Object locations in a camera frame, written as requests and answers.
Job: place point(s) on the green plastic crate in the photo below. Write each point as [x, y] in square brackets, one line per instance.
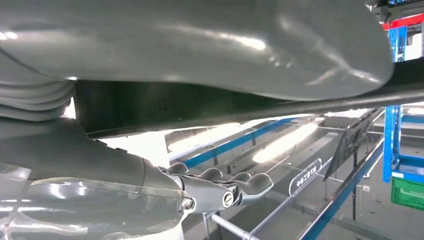
[407, 193]

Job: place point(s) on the oval dark hanging sign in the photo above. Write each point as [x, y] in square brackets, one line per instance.
[304, 177]

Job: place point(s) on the blue ceiling beam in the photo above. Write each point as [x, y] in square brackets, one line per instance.
[341, 195]
[232, 142]

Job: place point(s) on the silver metal pipe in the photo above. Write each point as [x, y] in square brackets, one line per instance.
[265, 218]

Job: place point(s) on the blue metal shelf rack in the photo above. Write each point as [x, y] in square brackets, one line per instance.
[392, 139]

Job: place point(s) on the black stand with tilted panel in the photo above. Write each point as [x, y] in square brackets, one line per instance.
[351, 139]

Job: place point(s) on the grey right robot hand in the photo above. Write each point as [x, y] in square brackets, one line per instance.
[198, 43]

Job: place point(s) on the white light strip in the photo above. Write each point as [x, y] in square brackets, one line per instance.
[285, 142]
[205, 137]

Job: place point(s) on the red metal beam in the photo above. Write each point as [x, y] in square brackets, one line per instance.
[404, 21]

